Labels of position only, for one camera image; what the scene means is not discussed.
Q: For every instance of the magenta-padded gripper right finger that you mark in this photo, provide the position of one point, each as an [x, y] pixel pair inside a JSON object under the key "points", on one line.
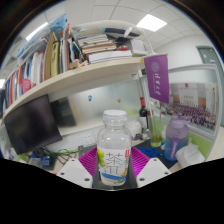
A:
{"points": [[150, 170]]}

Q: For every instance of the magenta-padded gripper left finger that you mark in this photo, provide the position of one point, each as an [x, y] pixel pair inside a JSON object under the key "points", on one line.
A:
{"points": [[75, 171]]}

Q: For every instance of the clear plastic drink bottle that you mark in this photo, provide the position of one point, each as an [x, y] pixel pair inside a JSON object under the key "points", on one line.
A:
{"points": [[113, 150]]}

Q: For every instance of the purple translucent water jug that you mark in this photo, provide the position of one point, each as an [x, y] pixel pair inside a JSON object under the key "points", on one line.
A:
{"points": [[176, 138]]}

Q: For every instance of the dark blue mouse pad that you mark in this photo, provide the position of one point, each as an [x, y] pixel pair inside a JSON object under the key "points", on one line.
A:
{"points": [[168, 162]]}

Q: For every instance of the small blue electronic device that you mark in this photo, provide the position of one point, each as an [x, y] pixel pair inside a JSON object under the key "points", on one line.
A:
{"points": [[47, 161]]}

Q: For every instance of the glass with yellow liquid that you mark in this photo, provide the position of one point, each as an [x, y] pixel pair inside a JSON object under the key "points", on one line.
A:
{"points": [[156, 138]]}

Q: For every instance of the crumpled white tissue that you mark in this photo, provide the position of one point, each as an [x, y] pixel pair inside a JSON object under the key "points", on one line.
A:
{"points": [[190, 155]]}

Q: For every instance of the white ceramic jar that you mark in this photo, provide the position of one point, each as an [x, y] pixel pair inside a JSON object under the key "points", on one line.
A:
{"points": [[135, 128]]}

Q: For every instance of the dark wine bottle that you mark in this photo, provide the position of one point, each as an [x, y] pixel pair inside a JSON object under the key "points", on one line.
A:
{"points": [[143, 115]]}

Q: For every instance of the black computer monitor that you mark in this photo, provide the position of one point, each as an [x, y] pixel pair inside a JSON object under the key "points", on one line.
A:
{"points": [[31, 128]]}

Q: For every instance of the group photo poster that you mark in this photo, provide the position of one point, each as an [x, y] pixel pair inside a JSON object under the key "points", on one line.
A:
{"points": [[196, 106]]}

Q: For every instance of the purple pennant flag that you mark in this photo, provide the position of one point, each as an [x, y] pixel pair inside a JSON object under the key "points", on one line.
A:
{"points": [[156, 78]]}

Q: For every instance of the shelf unit with books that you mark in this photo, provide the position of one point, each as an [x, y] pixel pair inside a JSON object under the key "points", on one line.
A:
{"points": [[83, 71]]}

